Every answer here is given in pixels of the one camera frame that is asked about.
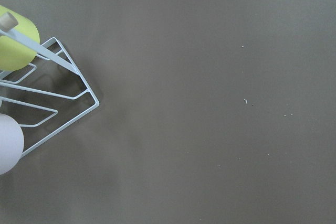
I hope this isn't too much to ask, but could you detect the yellow cup on rack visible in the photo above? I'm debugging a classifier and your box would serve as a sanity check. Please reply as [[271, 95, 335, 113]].
[[1, 5, 40, 71]]

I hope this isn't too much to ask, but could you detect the pink cup on rack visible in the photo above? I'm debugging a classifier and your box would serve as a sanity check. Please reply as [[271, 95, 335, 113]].
[[1, 114, 24, 175]]

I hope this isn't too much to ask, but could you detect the white wire cup rack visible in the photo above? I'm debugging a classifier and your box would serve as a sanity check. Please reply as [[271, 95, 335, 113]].
[[1, 12, 100, 156]]

